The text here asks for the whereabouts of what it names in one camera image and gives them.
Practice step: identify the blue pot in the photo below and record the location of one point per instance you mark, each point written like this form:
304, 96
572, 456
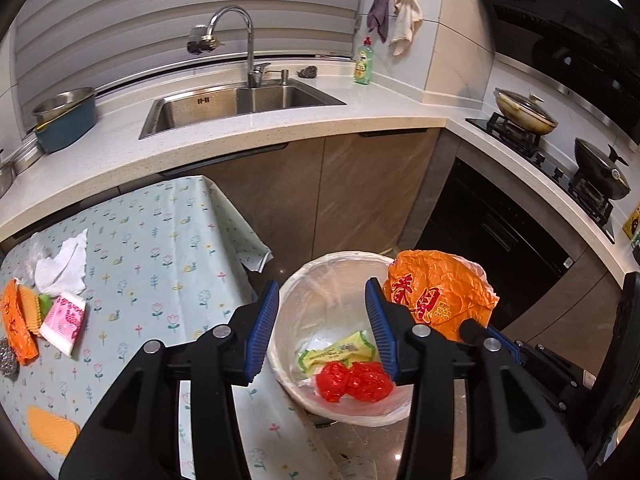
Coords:
70, 130

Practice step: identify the white cloth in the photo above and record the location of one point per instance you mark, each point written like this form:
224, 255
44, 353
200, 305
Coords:
405, 22

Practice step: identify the wooden cabinet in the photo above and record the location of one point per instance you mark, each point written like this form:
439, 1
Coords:
325, 195

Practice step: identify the flat orange plastic bag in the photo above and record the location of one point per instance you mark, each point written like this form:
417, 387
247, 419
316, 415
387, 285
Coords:
17, 325

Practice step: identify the pink tissue pack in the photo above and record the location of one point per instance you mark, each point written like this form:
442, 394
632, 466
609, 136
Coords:
62, 322

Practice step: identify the wok with glass lid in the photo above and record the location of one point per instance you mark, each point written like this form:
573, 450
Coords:
525, 110

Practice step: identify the dark scouring ball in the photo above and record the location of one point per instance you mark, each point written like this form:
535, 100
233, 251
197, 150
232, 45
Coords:
308, 72

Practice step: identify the black gas stove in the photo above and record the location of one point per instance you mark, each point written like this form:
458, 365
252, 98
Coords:
545, 160

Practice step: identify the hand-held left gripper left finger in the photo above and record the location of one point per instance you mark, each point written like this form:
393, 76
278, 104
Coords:
262, 330

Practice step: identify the faucet water filter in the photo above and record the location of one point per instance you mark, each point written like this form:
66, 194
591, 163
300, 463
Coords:
202, 42

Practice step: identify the steel wool scrubber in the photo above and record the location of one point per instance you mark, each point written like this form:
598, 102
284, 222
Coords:
7, 360

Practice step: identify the black built-in appliance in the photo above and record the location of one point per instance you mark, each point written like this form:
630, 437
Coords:
490, 240

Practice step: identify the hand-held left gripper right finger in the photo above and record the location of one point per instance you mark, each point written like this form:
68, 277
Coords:
380, 330

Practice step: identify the purple cloth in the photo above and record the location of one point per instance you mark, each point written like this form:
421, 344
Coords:
380, 15

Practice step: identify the white bin with liner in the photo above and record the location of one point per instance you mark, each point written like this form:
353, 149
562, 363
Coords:
320, 305

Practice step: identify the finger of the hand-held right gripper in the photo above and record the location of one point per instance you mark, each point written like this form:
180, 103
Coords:
505, 344
470, 331

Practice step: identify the black wok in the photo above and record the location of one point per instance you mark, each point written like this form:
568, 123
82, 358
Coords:
600, 170

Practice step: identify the yellow sticker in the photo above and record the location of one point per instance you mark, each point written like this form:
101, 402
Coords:
634, 227

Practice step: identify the floral tablecloth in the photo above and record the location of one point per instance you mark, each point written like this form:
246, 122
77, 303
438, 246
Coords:
150, 260

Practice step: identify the black range hood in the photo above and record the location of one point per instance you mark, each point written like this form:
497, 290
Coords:
550, 20

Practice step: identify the green snack wrapper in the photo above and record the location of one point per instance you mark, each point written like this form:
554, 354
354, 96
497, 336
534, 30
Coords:
335, 352

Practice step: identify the red plastic bag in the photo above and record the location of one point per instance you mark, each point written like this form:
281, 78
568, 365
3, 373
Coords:
350, 382

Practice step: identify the chrome faucet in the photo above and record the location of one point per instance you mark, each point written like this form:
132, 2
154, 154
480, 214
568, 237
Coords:
247, 35

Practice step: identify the white window blinds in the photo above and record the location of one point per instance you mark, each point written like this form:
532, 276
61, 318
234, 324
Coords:
125, 10

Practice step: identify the orange plastic bag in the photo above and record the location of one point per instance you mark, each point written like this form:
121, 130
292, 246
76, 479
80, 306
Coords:
17, 325
435, 295

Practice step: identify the green dish soap bottle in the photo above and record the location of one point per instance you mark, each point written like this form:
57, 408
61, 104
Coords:
363, 62

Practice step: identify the orange foam fruit net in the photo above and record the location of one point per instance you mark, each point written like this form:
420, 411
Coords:
30, 310
52, 430

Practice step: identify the steel pot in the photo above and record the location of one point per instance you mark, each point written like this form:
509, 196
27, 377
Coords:
5, 175
26, 156

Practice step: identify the white tissue paper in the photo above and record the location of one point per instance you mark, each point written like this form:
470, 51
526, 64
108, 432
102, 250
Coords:
60, 270

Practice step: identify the clear plastic wrap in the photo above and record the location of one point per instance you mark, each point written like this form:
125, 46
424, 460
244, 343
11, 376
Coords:
31, 255

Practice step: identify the stainless steel sink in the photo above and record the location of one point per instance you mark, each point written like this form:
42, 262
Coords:
240, 102

